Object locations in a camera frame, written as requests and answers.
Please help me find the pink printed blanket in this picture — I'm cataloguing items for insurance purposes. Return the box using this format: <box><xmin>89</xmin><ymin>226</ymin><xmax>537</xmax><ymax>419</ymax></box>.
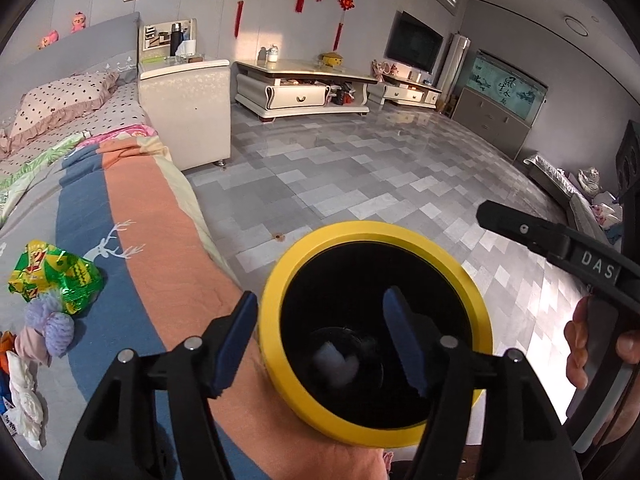
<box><xmin>75</xmin><ymin>124</ymin><xmax>157</xmax><ymax>150</ymax></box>

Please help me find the polka dot bed sheet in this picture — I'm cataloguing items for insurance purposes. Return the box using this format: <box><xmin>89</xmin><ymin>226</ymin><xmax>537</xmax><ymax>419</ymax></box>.
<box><xmin>0</xmin><ymin>80</ymin><xmax>153</xmax><ymax>171</ymax></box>

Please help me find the grey sofa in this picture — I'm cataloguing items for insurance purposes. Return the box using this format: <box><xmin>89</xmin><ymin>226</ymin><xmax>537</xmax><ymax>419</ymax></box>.
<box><xmin>524</xmin><ymin>154</ymin><xmax>623</xmax><ymax>261</ymax></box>

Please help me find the green yellow snack packet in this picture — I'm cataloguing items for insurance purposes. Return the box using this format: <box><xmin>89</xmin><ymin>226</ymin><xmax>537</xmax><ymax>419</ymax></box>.
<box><xmin>7</xmin><ymin>240</ymin><xmax>104</xmax><ymax>316</ymax></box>

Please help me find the black cabinet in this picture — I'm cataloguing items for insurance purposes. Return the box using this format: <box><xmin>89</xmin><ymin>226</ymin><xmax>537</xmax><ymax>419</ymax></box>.
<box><xmin>615</xmin><ymin>120</ymin><xmax>640</xmax><ymax>221</ymax></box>

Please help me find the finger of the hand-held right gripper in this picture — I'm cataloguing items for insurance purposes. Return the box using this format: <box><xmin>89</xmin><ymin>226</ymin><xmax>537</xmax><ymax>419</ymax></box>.
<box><xmin>476</xmin><ymin>200</ymin><xmax>573</xmax><ymax>266</ymax></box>

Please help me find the yellow rimmed black bin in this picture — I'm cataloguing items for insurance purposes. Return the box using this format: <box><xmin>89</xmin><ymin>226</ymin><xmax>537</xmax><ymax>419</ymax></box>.
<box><xmin>258</xmin><ymin>220</ymin><xmax>493</xmax><ymax>448</ymax></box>

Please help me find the pink polka dot pillow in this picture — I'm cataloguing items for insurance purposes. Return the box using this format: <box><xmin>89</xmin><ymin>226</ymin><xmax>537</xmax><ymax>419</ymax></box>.
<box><xmin>7</xmin><ymin>71</ymin><xmax>121</xmax><ymax>141</ymax></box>

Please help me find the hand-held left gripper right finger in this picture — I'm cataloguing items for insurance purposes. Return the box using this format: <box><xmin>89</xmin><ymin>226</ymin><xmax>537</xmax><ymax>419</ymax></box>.
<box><xmin>382</xmin><ymin>286</ymin><xmax>583</xmax><ymax>480</ymax></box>

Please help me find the glass fish tank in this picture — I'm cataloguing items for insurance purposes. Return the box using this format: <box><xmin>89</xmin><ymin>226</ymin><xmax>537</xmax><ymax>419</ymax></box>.
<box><xmin>467</xmin><ymin>50</ymin><xmax>548</xmax><ymax>122</ymax></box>

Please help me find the white plush toy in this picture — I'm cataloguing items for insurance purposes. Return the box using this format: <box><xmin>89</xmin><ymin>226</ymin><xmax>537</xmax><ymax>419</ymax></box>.
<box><xmin>578</xmin><ymin>167</ymin><xmax>602</xmax><ymax>199</ymax></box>

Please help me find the white coffee table with drawer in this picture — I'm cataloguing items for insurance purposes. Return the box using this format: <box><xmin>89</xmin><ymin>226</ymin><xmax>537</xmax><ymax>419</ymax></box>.
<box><xmin>234</xmin><ymin>57</ymin><xmax>381</xmax><ymax>122</ymax></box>

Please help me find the green floral quilt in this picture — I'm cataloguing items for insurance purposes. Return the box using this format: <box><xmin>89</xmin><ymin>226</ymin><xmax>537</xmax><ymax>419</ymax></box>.
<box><xmin>0</xmin><ymin>130</ymin><xmax>91</xmax><ymax>221</ymax></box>

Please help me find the white television cabinet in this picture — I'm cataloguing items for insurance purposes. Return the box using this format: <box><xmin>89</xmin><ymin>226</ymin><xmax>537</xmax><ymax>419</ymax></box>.
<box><xmin>382</xmin><ymin>76</ymin><xmax>443</xmax><ymax>108</ymax></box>

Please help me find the pink foam net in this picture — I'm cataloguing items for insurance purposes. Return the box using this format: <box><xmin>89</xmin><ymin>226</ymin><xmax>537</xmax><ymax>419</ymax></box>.
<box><xmin>14</xmin><ymin>327</ymin><xmax>51</xmax><ymax>367</ymax></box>

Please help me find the white standing air conditioner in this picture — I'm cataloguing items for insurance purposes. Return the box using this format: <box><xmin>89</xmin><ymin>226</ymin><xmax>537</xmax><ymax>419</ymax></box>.
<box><xmin>440</xmin><ymin>32</ymin><xmax>472</xmax><ymax>113</ymax></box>

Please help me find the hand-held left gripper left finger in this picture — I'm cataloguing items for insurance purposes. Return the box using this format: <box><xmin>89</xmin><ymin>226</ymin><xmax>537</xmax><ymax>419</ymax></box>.
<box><xmin>59</xmin><ymin>290</ymin><xmax>259</xmax><ymax>480</ymax></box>

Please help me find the person's right hand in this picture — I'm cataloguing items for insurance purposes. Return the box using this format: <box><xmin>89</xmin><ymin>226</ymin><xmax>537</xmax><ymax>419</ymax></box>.
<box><xmin>564</xmin><ymin>296</ymin><xmax>640</xmax><ymax>391</ymax></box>

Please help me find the grey bed headboard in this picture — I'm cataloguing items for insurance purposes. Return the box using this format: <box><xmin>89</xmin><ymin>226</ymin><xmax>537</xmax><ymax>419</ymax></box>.
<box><xmin>0</xmin><ymin>11</ymin><xmax>141</xmax><ymax>86</ymax></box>

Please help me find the grey fish tank cabinet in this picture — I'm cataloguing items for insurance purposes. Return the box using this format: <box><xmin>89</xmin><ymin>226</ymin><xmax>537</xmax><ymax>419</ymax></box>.
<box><xmin>452</xmin><ymin>86</ymin><xmax>532</xmax><ymax>161</ymax></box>

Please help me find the grey blue orange printed blanket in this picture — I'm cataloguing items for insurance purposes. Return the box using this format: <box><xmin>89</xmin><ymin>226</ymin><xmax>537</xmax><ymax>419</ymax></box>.
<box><xmin>0</xmin><ymin>132</ymin><xmax>388</xmax><ymax>480</ymax></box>

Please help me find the white nightstand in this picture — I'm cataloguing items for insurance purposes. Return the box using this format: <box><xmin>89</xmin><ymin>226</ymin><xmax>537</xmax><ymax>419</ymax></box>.
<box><xmin>137</xmin><ymin>17</ymin><xmax>232</xmax><ymax>172</ymax></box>

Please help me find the wall television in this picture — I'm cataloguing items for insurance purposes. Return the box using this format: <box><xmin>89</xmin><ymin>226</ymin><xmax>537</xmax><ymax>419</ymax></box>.
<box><xmin>385</xmin><ymin>11</ymin><xmax>445</xmax><ymax>73</ymax></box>

